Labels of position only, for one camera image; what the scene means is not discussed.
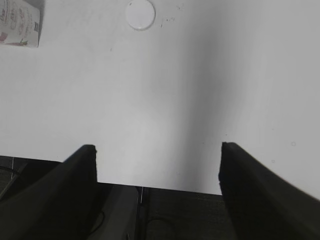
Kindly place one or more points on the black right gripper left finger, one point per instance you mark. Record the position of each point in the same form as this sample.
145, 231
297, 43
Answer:
56, 207

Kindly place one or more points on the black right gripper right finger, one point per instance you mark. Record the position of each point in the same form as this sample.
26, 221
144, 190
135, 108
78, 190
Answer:
262, 205

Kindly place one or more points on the white yogurt drink bottle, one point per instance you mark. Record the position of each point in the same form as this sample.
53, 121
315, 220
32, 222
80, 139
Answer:
21, 22

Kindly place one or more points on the white ribbed bottle cap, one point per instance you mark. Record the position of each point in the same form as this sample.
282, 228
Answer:
140, 14

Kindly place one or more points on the grey table leg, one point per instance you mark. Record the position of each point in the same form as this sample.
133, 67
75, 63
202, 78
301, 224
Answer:
118, 221

